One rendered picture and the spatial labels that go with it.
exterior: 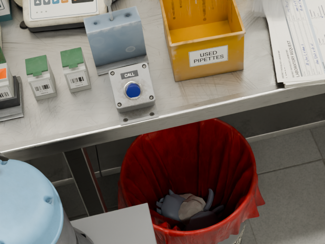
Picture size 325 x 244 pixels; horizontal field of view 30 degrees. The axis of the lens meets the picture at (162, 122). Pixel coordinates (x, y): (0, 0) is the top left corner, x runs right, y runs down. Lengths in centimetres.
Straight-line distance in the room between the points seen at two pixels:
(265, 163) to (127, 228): 118
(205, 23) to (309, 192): 94
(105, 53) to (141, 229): 37
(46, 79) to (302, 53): 47
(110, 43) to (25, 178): 46
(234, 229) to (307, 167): 60
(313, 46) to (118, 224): 50
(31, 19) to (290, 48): 51
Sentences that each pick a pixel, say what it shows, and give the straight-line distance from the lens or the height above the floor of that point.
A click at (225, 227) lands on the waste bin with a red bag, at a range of 148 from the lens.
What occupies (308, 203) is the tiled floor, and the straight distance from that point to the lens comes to 199.
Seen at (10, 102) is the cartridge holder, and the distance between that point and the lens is 113.
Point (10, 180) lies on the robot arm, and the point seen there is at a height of 114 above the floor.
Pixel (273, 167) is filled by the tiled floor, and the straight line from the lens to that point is 205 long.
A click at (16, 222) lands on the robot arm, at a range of 71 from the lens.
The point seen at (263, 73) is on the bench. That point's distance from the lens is 114.
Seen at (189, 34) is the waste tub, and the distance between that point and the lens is 120.
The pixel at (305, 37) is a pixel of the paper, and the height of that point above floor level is 89.
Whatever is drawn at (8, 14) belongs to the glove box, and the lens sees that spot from 131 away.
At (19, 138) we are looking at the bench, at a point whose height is 88.
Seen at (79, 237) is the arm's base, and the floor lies 99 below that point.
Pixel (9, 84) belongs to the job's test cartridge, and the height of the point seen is 94.
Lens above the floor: 174
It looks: 53 degrees down
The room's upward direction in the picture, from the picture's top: 9 degrees counter-clockwise
